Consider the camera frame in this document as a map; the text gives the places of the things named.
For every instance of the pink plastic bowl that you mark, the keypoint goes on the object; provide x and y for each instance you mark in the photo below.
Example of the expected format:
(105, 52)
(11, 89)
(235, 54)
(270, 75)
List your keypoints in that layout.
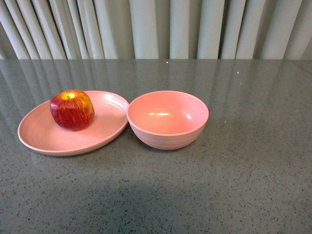
(167, 120)

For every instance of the red yellow apple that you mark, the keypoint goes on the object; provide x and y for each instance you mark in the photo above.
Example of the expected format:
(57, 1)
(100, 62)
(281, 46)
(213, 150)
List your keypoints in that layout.
(72, 110)

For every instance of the pink plastic plate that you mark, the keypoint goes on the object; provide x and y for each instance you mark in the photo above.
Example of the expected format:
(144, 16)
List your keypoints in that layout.
(39, 132)

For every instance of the white pleated curtain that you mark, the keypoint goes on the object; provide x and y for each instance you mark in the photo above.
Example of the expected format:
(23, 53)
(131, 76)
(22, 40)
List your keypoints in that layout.
(156, 29)

